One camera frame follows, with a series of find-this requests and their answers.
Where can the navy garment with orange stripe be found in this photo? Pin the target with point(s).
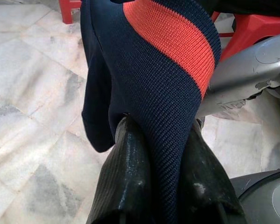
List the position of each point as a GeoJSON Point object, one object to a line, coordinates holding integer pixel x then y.
{"type": "Point", "coordinates": [154, 81]}

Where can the red plastic stool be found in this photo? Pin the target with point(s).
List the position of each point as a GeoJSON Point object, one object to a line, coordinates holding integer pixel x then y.
{"type": "Point", "coordinates": [254, 25]}

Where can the grey robot left leg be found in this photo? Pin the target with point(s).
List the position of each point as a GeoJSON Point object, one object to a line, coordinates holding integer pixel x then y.
{"type": "Point", "coordinates": [259, 198]}

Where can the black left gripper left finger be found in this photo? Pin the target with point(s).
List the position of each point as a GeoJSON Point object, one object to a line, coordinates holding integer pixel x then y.
{"type": "Point", "coordinates": [126, 175]}

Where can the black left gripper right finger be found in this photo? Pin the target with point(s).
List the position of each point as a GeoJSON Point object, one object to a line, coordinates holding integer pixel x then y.
{"type": "Point", "coordinates": [205, 186]}

